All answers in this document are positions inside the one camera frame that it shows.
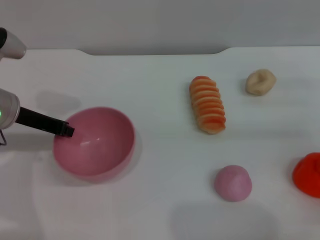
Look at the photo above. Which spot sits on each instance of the beige folded bun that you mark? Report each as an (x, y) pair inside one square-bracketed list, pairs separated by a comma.
[(260, 83)]

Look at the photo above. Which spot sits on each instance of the red round bun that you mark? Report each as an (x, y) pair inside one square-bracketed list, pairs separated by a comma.
[(310, 175)]

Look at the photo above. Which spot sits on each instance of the pink round bun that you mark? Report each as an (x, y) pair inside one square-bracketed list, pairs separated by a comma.
[(232, 183)]

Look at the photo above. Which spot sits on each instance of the pink plastic bowl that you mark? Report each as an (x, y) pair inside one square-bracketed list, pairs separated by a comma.
[(100, 150)]

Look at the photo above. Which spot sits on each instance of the orange striped bread roll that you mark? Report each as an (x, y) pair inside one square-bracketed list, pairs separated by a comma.
[(208, 107)]

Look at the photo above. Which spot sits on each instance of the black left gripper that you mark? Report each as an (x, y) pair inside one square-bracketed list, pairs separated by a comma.
[(40, 121)]

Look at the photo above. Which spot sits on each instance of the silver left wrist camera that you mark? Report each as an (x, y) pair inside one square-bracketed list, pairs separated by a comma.
[(12, 45)]

